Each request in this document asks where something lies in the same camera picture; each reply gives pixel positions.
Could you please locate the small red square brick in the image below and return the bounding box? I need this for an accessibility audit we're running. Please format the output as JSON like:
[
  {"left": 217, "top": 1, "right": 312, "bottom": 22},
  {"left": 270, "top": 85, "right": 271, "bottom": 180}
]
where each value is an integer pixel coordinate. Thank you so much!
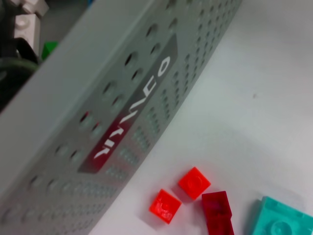
[
  {"left": 148, "top": 188, "right": 182, "bottom": 225},
  {"left": 178, "top": 166, "right": 211, "bottom": 201}
]

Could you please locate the dark red long brick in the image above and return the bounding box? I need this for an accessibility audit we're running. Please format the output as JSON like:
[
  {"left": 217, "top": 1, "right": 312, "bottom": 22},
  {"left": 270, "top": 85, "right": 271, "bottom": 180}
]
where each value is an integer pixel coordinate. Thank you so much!
[{"left": 201, "top": 190, "right": 235, "bottom": 235}]

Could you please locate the green brick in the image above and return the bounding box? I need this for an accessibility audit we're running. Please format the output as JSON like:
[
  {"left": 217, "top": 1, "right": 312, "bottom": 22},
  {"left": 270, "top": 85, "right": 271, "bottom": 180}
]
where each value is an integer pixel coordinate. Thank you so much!
[{"left": 41, "top": 41, "right": 59, "bottom": 61}]

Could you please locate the white brick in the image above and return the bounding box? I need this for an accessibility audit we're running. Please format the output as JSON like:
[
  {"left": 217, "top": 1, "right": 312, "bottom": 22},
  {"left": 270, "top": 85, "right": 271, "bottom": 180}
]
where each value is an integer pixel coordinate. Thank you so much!
[{"left": 14, "top": 13, "right": 41, "bottom": 53}]

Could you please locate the teal square brick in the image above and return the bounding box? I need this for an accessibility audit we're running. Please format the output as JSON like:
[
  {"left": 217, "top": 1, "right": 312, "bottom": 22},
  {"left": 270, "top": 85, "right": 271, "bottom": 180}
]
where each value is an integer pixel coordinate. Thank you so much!
[{"left": 250, "top": 195, "right": 313, "bottom": 235}]

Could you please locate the grey perforated storage basket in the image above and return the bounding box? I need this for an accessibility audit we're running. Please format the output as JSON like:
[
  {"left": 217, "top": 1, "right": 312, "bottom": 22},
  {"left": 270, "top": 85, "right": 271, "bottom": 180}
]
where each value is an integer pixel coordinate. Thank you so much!
[{"left": 0, "top": 0, "right": 242, "bottom": 235}]

